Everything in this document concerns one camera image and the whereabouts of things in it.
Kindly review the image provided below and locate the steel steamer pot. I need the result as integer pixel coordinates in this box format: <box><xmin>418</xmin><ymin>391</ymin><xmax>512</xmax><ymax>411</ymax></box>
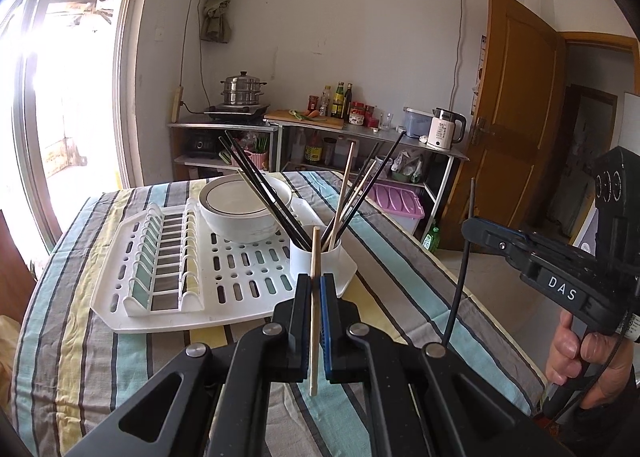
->
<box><xmin>220</xmin><ymin>70</ymin><xmax>267</xmax><ymax>106</ymax></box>

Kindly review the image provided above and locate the person's right hand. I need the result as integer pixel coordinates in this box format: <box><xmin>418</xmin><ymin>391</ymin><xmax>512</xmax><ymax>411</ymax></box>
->
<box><xmin>544</xmin><ymin>310</ymin><xmax>634</xmax><ymax>409</ymax></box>

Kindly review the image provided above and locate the clear blue plastic container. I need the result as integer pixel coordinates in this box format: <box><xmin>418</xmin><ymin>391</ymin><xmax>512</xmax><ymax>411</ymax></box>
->
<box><xmin>404</xmin><ymin>107</ymin><xmax>433</xmax><ymax>139</ymax></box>

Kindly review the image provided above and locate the white utensil cup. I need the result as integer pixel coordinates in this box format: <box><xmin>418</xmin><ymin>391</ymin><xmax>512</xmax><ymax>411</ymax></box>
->
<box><xmin>288</xmin><ymin>224</ymin><xmax>342</xmax><ymax>281</ymax></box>

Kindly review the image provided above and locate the pink lidded storage box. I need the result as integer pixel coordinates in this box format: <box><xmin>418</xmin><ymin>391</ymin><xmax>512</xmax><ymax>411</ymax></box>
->
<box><xmin>368</xmin><ymin>183</ymin><xmax>425</xmax><ymax>234</ymax></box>

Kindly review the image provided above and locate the pink plastic basket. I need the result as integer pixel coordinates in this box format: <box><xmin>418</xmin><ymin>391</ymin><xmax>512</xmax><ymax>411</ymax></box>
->
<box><xmin>245</xmin><ymin>151</ymin><xmax>269</xmax><ymax>171</ymax></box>

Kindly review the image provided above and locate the metal shelf table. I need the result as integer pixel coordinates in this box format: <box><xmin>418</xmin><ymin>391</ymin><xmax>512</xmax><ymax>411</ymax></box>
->
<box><xmin>264</xmin><ymin>110</ymin><xmax>466</xmax><ymax>231</ymax></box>

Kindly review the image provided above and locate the black chopstick pair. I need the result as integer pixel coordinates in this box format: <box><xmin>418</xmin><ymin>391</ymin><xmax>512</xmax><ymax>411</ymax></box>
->
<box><xmin>222</xmin><ymin>130</ymin><xmax>314</xmax><ymax>250</ymax></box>
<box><xmin>219</xmin><ymin>148</ymin><xmax>304</xmax><ymax>248</ymax></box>

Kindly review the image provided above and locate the wooden door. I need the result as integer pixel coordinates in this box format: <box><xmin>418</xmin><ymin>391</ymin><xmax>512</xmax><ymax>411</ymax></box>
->
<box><xmin>439</xmin><ymin>0</ymin><xmax>566</xmax><ymax>250</ymax></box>

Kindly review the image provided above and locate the sliding window frame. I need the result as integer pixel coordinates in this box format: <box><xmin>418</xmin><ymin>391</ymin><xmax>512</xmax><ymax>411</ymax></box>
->
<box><xmin>1</xmin><ymin>0</ymin><xmax>131</xmax><ymax>250</ymax></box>

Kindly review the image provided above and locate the small metal shelf stand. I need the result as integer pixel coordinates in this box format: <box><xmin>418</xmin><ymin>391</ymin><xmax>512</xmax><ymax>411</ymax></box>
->
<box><xmin>168</xmin><ymin>117</ymin><xmax>282</xmax><ymax>181</ymax></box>

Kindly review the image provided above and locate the dark sauce bottle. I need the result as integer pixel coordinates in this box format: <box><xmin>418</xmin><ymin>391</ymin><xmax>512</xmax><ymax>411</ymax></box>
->
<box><xmin>342</xmin><ymin>82</ymin><xmax>352</xmax><ymax>122</ymax></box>

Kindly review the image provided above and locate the green label sauce bottle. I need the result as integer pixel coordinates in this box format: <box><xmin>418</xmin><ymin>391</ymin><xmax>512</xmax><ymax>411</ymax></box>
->
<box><xmin>331</xmin><ymin>81</ymin><xmax>345</xmax><ymax>119</ymax></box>

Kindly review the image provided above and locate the green glass bottle on floor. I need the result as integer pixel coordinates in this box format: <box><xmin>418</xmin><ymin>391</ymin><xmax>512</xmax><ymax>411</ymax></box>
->
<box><xmin>422</xmin><ymin>224</ymin><xmax>440</xmax><ymax>252</ymax></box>

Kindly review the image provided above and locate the wooden cutting board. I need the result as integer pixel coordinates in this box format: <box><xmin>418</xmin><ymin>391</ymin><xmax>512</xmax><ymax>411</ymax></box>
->
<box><xmin>264</xmin><ymin>110</ymin><xmax>344</xmax><ymax>130</ymax></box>

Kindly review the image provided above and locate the light wooden chopstick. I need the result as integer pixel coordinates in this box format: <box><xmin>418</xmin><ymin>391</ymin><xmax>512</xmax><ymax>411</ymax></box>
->
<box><xmin>333</xmin><ymin>159</ymin><xmax>378</xmax><ymax>243</ymax></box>
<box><xmin>326</xmin><ymin>142</ymin><xmax>355</xmax><ymax>251</ymax></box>

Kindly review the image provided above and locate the striped tablecloth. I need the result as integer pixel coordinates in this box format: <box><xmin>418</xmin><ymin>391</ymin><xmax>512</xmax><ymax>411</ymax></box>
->
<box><xmin>8</xmin><ymin>170</ymin><xmax>547</xmax><ymax>457</ymax></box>

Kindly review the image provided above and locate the white plastic dish rack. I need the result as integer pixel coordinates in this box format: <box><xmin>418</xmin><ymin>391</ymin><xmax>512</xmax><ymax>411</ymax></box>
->
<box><xmin>91</xmin><ymin>199</ymin><xmax>311</xmax><ymax>333</ymax></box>

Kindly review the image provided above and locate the black induction cooker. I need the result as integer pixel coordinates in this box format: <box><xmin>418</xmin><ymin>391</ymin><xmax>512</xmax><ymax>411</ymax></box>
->
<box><xmin>204</xmin><ymin>104</ymin><xmax>269</xmax><ymax>124</ymax></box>

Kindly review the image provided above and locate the white electric kettle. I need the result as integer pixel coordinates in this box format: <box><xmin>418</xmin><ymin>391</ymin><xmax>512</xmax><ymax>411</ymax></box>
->
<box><xmin>427</xmin><ymin>107</ymin><xmax>466</xmax><ymax>151</ymax></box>

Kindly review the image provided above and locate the large white bowl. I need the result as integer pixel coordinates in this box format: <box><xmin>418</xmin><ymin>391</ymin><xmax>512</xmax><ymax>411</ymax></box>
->
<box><xmin>198</xmin><ymin>171</ymin><xmax>279</xmax><ymax>243</ymax></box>

